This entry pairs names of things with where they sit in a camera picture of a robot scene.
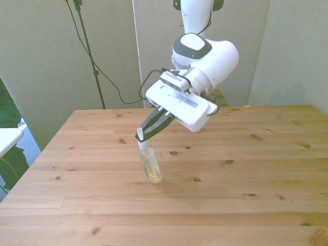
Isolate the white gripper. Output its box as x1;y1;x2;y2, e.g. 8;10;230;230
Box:
139;80;218;141

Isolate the clear sanitizer pump bottle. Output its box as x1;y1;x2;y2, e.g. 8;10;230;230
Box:
136;127;163;184

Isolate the white panel joint strip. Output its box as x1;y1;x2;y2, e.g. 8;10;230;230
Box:
132;0;145;87

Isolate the dark thin tripod pole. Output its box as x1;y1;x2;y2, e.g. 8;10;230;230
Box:
73;0;107;110

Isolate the white flat board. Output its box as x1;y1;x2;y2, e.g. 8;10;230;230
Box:
0;127;25;157

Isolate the dark green bulky object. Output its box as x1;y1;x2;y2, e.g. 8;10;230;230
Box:
0;76;30;192

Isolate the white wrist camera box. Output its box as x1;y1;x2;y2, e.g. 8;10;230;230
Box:
160;69;191;92

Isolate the dark tripod camera cable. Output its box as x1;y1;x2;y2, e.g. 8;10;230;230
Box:
64;0;144;105

